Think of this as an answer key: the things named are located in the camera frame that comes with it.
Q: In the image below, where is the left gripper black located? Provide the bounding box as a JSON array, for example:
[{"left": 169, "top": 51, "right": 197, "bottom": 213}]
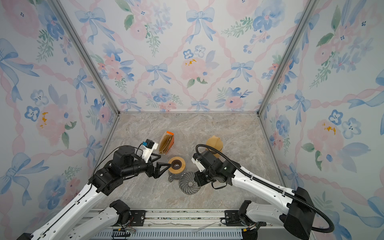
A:
[{"left": 122, "top": 153, "right": 171, "bottom": 179}]

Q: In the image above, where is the grey glass dripper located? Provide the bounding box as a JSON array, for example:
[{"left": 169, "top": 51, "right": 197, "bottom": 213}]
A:
[{"left": 179, "top": 172, "right": 201, "bottom": 195}]

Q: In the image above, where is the wooden dripper ring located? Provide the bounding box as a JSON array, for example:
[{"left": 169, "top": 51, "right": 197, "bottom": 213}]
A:
[{"left": 167, "top": 156, "right": 186, "bottom": 175}]

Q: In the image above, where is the grey glass carafe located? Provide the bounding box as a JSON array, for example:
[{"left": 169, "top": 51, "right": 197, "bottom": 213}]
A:
[{"left": 168, "top": 172, "right": 184, "bottom": 183}]

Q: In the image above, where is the coffee filter pack orange clip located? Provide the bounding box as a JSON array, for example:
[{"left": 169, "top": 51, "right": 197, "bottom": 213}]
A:
[{"left": 159, "top": 131, "right": 175, "bottom": 155}]

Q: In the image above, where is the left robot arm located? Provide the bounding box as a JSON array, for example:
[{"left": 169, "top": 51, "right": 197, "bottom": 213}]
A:
[{"left": 19, "top": 142, "right": 171, "bottom": 240}]

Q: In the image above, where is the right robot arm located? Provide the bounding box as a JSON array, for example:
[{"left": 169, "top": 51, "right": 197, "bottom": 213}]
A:
[{"left": 192, "top": 151, "right": 316, "bottom": 240}]

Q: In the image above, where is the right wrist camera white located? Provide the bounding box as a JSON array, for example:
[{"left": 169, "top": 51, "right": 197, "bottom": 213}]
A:
[{"left": 192, "top": 153, "right": 205, "bottom": 172}]

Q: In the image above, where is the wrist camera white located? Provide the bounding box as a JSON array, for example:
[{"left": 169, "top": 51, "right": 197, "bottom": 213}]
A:
[
  {"left": 141, "top": 139, "right": 159, "bottom": 163},
  {"left": 192, "top": 153, "right": 205, "bottom": 172}
]

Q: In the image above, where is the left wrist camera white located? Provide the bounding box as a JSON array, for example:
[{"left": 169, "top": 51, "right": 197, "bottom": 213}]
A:
[{"left": 141, "top": 139, "right": 159, "bottom": 163}]

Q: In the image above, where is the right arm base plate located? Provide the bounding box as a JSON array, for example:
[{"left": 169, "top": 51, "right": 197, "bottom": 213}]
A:
[{"left": 224, "top": 209, "right": 267, "bottom": 227}]

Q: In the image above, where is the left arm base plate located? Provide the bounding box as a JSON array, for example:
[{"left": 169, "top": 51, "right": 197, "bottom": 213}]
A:
[{"left": 112, "top": 210, "right": 147, "bottom": 228}]

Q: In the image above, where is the aluminium front rail frame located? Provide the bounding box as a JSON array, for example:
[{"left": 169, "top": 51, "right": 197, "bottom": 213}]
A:
[{"left": 80, "top": 209, "right": 297, "bottom": 240}]

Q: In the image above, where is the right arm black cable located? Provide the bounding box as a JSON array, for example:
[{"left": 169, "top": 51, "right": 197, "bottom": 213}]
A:
[{"left": 195, "top": 144, "right": 335, "bottom": 234}]

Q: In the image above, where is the left corner aluminium post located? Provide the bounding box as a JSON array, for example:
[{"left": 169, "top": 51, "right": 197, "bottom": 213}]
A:
[{"left": 48, "top": 0, "right": 120, "bottom": 116}]

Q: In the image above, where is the corner aluminium post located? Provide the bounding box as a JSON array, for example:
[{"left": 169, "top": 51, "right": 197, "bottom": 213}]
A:
[
  {"left": 258, "top": 0, "right": 318, "bottom": 118},
  {"left": 48, "top": 0, "right": 120, "bottom": 116}
]

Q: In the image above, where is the right corner aluminium post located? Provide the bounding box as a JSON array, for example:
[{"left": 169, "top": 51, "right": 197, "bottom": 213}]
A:
[{"left": 258, "top": 0, "right": 318, "bottom": 118}]

